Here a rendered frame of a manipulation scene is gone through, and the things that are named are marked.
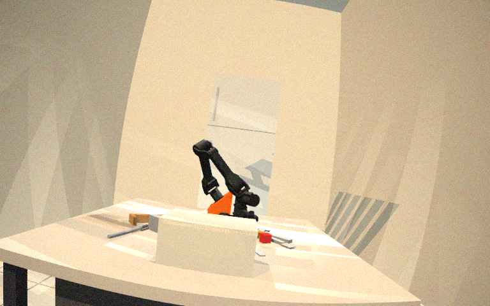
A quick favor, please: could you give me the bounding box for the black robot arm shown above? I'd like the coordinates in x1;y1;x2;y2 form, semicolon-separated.
193;139;260;219

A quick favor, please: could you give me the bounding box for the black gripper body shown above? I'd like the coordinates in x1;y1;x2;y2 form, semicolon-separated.
219;202;259;222

